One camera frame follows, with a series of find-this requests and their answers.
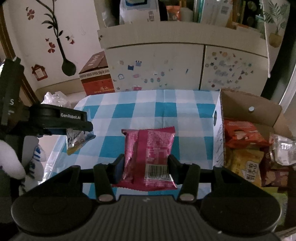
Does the red brown carton box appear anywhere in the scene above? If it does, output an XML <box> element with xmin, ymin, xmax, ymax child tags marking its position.
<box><xmin>79</xmin><ymin>51</ymin><xmax>115</xmax><ymax>96</ymax></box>

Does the silver foil snack bag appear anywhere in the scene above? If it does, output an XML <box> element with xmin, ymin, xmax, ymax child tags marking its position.
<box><xmin>269</xmin><ymin>133</ymin><xmax>295</xmax><ymax>166</ymax></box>

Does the pink snack bag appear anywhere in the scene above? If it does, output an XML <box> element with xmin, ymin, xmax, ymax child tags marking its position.
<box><xmin>115</xmin><ymin>126</ymin><xmax>177</xmax><ymax>191</ymax></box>

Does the crumpled white plastic bag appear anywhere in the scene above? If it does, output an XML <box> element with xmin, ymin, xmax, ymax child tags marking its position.
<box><xmin>41</xmin><ymin>91</ymin><xmax>71</xmax><ymax>108</ymax></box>

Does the yellow black label snack packet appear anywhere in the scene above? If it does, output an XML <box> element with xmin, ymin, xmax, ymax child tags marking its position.
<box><xmin>226</xmin><ymin>149</ymin><xmax>264</xmax><ymax>187</ymax></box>

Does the purple snack bag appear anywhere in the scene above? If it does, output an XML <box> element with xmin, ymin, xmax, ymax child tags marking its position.
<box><xmin>260</xmin><ymin>163</ymin><xmax>290</xmax><ymax>187</ymax></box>

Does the cardboard box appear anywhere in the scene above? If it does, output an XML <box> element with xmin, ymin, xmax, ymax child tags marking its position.
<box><xmin>212</xmin><ymin>87</ymin><xmax>295</xmax><ymax>193</ymax></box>

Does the blue checkered tablecloth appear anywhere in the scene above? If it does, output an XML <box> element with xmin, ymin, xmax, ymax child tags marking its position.
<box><xmin>41</xmin><ymin>89</ymin><xmax>221</xmax><ymax>200</ymax></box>

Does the white blue carton on shelf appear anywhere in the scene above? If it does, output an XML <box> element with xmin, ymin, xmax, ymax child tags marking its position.
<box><xmin>119</xmin><ymin>0</ymin><xmax>160</xmax><ymax>25</ymax></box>

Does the plant print hanging cloth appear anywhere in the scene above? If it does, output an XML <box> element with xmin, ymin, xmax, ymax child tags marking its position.
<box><xmin>261</xmin><ymin>0</ymin><xmax>290</xmax><ymax>78</ymax></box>

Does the orange snack bag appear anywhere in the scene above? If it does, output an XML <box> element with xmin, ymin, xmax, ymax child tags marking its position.
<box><xmin>224</xmin><ymin>119</ymin><xmax>269</xmax><ymax>149</ymax></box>

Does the white blue snack bag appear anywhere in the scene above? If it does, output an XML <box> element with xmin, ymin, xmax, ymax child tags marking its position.
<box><xmin>66</xmin><ymin>128</ymin><xmax>96</xmax><ymax>156</ymax></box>

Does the white sideboard cabinet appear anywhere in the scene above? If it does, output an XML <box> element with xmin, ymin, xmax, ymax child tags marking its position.
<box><xmin>94</xmin><ymin>1</ymin><xmax>268</xmax><ymax>95</ymax></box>

